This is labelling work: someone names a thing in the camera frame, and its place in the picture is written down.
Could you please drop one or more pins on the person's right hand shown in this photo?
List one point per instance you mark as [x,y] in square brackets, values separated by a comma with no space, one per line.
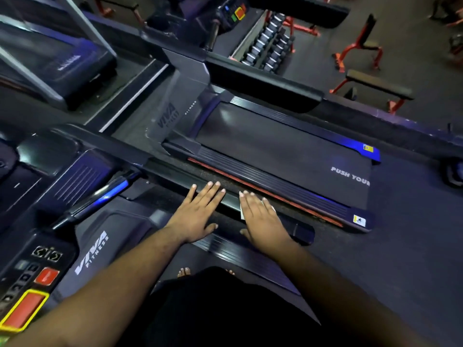
[264,227]

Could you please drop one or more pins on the person's left hand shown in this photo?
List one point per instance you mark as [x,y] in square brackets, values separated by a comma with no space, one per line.
[193,218]

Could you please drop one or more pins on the person's right middle finger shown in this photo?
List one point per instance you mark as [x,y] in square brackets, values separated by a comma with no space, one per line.
[250,204]

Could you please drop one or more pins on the person's left thumb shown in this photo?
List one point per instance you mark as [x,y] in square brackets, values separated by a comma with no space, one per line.
[210,229]

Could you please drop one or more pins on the person's left middle finger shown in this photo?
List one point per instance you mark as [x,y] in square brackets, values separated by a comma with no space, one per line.
[211,195]

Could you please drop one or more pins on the person's right little finger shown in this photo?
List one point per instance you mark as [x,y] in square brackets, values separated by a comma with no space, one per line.
[270,210]

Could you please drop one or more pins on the person's right thumb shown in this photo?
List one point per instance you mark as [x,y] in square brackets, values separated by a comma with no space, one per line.
[246,235]

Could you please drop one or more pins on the person's left little finger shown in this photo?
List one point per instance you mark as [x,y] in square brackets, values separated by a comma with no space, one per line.
[190,195]

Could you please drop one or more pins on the white wiping cloth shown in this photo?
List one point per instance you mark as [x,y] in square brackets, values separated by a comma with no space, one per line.
[242,212]

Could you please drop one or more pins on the person's left forearm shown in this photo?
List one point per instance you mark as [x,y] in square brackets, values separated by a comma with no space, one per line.
[108,285]

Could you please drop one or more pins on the person's right forearm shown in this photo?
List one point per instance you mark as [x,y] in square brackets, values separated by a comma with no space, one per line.
[343,299]

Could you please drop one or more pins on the person's left foot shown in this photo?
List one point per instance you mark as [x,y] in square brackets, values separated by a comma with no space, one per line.
[183,272]

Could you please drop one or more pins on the black treadmill with red stripe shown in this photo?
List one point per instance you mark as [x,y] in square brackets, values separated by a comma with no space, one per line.
[275,151]

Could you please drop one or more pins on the person's black shorts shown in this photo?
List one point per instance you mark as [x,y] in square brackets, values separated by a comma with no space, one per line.
[224,310]

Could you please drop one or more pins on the black treadmill with button console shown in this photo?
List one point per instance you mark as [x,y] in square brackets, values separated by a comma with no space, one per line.
[83,220]

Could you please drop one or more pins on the row of chrome dumbbells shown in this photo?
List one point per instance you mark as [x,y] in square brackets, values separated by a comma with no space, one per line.
[269,41]

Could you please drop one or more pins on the red square console button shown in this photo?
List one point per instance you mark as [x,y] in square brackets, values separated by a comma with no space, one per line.
[46,276]

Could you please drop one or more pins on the red flat weight bench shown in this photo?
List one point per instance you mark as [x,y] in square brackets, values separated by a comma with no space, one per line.
[379,84]

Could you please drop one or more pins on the black round wheel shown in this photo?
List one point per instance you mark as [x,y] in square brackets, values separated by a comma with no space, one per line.
[454,172]

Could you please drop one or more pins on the black treadmill with silver uprights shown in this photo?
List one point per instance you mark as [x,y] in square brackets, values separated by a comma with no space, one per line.
[61,57]

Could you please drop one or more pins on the red adjustable weight bench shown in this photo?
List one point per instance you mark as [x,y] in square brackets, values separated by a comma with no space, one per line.
[361,43]

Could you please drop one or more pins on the yellow-framed red stop button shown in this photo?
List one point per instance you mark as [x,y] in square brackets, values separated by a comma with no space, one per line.
[23,310]

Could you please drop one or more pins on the red black gym equipment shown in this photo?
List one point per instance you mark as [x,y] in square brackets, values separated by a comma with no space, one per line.
[448,8]
[456,48]

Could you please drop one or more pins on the red dumbbell rack frame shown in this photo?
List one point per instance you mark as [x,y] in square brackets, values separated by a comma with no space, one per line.
[302,28]

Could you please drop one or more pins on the red gym machine frame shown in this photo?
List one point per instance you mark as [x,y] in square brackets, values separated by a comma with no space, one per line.
[108,7]

